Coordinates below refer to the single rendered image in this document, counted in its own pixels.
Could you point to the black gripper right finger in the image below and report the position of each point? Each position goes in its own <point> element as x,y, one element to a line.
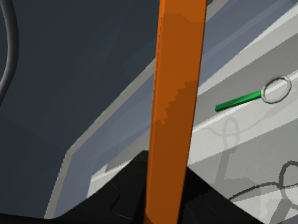
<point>201,204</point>

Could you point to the orange handle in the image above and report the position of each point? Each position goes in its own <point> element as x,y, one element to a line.
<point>181,31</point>

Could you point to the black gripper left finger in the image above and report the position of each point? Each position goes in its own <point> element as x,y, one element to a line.
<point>121,201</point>

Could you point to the green-handled metal loop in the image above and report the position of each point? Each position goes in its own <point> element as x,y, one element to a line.
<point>254,96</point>

